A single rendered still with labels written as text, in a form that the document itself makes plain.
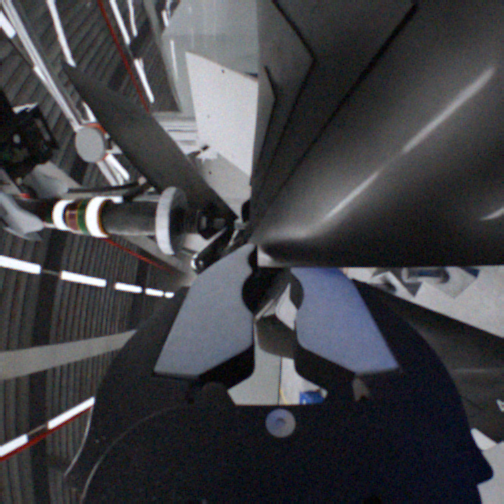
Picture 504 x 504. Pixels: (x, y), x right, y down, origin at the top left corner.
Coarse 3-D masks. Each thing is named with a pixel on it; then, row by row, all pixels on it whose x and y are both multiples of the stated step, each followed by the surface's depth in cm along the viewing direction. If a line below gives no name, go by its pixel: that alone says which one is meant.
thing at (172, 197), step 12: (120, 192) 27; (132, 192) 26; (168, 192) 22; (180, 192) 24; (156, 204) 25; (168, 204) 21; (180, 204) 24; (156, 216) 21; (168, 216) 21; (156, 228) 21; (168, 228) 21; (168, 240) 22; (180, 240) 25; (168, 252) 23
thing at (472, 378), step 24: (408, 312) 21; (432, 312) 19; (432, 336) 19; (456, 336) 17; (480, 336) 16; (456, 360) 17; (480, 360) 16; (456, 384) 17; (480, 384) 16; (480, 408) 15; (480, 432) 15
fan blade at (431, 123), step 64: (256, 0) 11; (320, 0) 4; (384, 0) 3; (448, 0) 2; (320, 64) 5; (384, 64) 3; (448, 64) 2; (256, 128) 12; (320, 128) 6; (384, 128) 4; (448, 128) 3; (256, 192) 13; (320, 192) 7; (384, 192) 4; (448, 192) 3; (320, 256) 7; (384, 256) 5; (448, 256) 3
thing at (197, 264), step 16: (224, 240) 29; (240, 240) 28; (208, 256) 28; (224, 256) 27; (272, 272) 27; (256, 288) 27; (272, 288) 28; (256, 304) 27; (272, 304) 30; (256, 320) 29
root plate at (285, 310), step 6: (288, 288) 29; (288, 294) 30; (282, 300) 30; (288, 300) 30; (282, 306) 30; (288, 306) 30; (276, 312) 30; (282, 312) 30; (288, 312) 29; (294, 312) 29; (282, 318) 30; (288, 318) 29; (294, 318) 29; (288, 324) 29
